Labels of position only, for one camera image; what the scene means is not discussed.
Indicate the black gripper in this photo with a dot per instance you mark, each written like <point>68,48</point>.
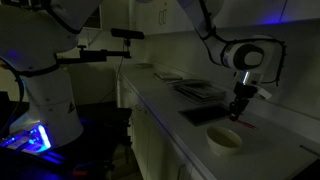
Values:
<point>245,91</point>

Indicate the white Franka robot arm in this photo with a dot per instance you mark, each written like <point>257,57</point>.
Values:
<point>40,83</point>

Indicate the white ceramic bowl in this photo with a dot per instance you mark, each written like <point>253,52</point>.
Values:
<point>224,140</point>

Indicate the black inset counter panel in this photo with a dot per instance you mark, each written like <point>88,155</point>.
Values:
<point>206,115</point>

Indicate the stack of dark flat trays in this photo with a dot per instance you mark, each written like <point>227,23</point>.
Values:
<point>200,91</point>

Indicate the small flat grey pad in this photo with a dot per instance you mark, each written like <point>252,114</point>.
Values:
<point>167,76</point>

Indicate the white base cabinet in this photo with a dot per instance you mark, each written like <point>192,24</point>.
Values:
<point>146,133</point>

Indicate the small round flat dish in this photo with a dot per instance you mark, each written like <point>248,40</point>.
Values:
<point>144,65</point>

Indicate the white wall cabinet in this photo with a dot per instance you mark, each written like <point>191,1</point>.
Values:
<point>160,16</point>

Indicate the black bar stereo camera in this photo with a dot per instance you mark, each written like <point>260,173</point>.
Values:
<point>127,33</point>

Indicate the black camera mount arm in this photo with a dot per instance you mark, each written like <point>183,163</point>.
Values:
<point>93,55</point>

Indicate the open wall shelf unit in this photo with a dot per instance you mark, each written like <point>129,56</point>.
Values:
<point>95,20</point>

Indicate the blue lit robot base plate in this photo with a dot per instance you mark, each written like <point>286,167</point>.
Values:
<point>31,140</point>

